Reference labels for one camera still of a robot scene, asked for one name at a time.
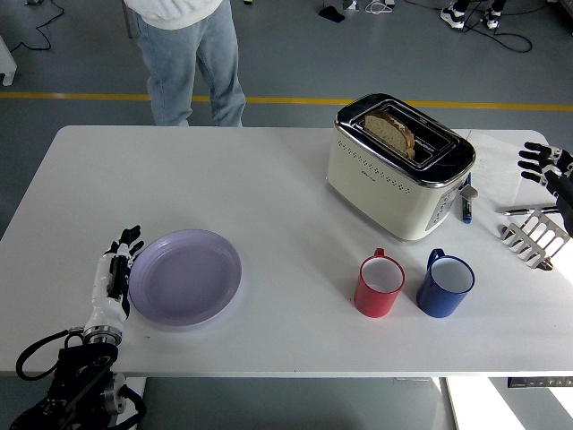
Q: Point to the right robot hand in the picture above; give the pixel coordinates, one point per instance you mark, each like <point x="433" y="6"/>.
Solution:
<point x="561" y="179"/>

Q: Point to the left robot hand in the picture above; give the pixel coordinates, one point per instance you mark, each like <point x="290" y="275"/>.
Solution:
<point x="105" y="309"/>

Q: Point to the purple plate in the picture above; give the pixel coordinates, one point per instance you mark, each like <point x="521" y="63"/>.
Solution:
<point x="185" y="277"/>

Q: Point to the bread slice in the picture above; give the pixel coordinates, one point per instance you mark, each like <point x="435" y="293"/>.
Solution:
<point x="388" y="132"/>

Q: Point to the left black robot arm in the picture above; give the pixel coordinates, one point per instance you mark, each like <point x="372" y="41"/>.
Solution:
<point x="80" y="372"/>

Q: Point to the silver black pen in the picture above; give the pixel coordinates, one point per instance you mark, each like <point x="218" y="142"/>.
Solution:
<point x="524" y="210"/>

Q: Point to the white paper sheet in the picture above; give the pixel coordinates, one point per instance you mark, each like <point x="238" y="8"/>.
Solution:
<point x="497" y="165"/>

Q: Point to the slotted metal toast rack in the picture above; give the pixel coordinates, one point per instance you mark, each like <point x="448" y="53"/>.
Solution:
<point x="537" y="242"/>

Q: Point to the white table leg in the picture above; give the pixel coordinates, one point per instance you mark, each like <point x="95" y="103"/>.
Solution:
<point x="136" y="385"/>
<point x="450" y="403"/>

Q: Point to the blue marker pen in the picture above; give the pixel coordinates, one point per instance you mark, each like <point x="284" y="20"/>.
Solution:
<point x="467" y="210"/>

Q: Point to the blue enamel mug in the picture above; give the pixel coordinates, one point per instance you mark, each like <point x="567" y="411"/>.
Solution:
<point x="436" y="304"/>

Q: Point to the cream toaster with chrome top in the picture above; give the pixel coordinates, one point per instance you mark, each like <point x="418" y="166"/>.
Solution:
<point x="380" y="197"/>

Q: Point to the person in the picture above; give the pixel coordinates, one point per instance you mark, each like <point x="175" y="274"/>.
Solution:
<point x="452" y="15"/>
<point x="179" y="67"/>

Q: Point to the table height control panel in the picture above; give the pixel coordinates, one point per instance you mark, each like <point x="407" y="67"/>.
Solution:
<point x="537" y="382"/>

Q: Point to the yellow floor tape line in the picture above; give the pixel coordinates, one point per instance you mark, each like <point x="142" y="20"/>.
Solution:
<point x="67" y="96"/>

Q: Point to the red enamel mug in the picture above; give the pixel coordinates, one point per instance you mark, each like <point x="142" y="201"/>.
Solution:
<point x="373" y="304"/>

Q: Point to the white furniture piece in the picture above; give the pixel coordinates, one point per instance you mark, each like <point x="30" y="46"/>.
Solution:
<point x="6" y="62"/>

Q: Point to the white charger block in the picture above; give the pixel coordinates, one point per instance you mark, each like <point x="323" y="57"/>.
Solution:
<point x="350" y="4"/>

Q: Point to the metal chair legs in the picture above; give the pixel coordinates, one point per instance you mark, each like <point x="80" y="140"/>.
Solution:
<point x="129" y="27"/>

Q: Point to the black floor pedal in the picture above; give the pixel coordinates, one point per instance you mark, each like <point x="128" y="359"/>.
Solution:
<point x="331" y="13"/>

